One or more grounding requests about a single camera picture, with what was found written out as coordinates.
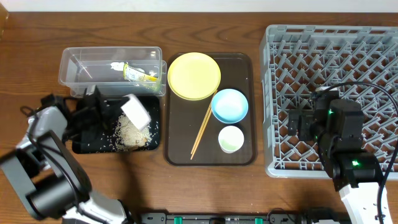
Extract clear plastic bin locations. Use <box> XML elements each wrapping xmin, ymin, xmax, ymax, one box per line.
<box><xmin>58</xmin><ymin>47</ymin><xmax>167</xmax><ymax>97</ymax></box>

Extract grey dishwasher rack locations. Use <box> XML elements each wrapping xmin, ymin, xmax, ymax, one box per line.
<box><xmin>259</xmin><ymin>25</ymin><xmax>397</xmax><ymax>179</ymax></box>

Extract yellow plate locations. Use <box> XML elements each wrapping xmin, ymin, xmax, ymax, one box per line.
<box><xmin>167</xmin><ymin>52</ymin><xmax>221</xmax><ymax>101</ymax></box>

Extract white bowl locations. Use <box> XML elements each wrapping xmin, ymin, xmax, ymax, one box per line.
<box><xmin>121</xmin><ymin>94</ymin><xmax>151</xmax><ymax>131</ymax></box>

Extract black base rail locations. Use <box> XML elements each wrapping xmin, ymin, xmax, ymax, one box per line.
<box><xmin>141</xmin><ymin>213</ymin><xmax>343</xmax><ymax>224</ymax></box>

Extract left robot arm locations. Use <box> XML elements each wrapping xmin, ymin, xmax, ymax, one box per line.
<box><xmin>1</xmin><ymin>93</ymin><xmax>138</xmax><ymax>223</ymax></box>

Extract light blue bowl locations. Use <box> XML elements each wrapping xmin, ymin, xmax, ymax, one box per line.
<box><xmin>211</xmin><ymin>88</ymin><xmax>249</xmax><ymax>124</ymax></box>

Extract rice and food scraps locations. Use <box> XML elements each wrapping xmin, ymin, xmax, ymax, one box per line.
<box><xmin>79</xmin><ymin>113</ymin><xmax>160</xmax><ymax>153</ymax></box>

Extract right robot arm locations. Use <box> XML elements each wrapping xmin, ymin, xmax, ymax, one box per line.
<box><xmin>288</xmin><ymin>91</ymin><xmax>392</xmax><ymax>223</ymax></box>

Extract dark brown serving tray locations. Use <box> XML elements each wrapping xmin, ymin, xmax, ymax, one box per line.
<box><xmin>164</xmin><ymin>53</ymin><xmax>257</xmax><ymax>166</ymax></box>

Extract green snack wrapper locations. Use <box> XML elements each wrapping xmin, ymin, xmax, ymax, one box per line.
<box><xmin>111</xmin><ymin>62</ymin><xmax>160</xmax><ymax>91</ymax></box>

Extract black plastic bin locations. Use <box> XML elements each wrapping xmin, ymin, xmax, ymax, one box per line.
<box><xmin>72</xmin><ymin>95</ymin><xmax>162</xmax><ymax>155</ymax></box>

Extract white cup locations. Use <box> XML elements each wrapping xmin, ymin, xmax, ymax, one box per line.
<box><xmin>218</xmin><ymin>126</ymin><xmax>244</xmax><ymax>154</ymax></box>

